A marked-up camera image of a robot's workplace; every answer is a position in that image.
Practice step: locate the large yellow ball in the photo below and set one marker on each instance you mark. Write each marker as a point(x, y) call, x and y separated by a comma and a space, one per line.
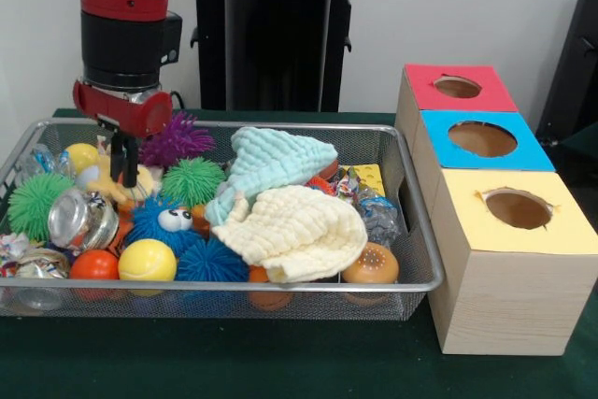
point(147, 261)

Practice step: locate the toy burger bun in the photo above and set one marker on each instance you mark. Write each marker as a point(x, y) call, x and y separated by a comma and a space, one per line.
point(371, 263)

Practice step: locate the orange ball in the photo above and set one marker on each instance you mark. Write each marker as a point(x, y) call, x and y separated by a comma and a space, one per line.
point(95, 266)

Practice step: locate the black upright panel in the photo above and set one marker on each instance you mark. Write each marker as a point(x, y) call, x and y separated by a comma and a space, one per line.
point(574, 67)

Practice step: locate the blue spiky ball with eyes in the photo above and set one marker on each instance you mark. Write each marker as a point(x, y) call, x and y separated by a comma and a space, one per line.
point(149, 228)

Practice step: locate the large green spiky ball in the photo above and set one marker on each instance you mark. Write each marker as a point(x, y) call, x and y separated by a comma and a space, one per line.
point(37, 207)

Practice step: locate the mint green cloth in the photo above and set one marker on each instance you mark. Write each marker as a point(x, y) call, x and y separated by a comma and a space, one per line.
point(275, 156)

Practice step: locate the yellow plush toy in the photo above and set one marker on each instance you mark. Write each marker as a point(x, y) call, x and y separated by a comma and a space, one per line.
point(146, 179)

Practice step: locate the purple spiky ball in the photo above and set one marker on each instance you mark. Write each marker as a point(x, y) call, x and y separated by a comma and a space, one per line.
point(191, 137)

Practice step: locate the dark green table cloth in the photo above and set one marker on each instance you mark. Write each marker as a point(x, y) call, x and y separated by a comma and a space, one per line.
point(280, 361)
point(581, 151)

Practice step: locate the cream cloth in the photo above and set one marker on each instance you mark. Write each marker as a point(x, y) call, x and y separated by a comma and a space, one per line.
point(303, 231)

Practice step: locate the wooden box with three holes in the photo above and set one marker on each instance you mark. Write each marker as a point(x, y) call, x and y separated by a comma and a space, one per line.
point(504, 305)

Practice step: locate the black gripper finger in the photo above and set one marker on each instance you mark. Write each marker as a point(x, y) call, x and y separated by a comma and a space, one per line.
point(117, 156)
point(132, 161)

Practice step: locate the silver mesh bin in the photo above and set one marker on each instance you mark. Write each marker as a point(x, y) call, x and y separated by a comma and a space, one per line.
point(327, 305)

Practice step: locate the small green spiky ball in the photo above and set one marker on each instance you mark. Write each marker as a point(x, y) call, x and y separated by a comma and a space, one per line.
point(194, 181)

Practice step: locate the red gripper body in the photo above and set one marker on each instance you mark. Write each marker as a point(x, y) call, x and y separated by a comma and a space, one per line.
point(126, 111)

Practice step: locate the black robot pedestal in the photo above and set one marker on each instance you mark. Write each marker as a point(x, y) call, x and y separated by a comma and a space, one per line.
point(275, 67)

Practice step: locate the clear plastic jar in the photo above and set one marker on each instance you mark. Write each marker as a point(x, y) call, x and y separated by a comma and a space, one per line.
point(79, 219)

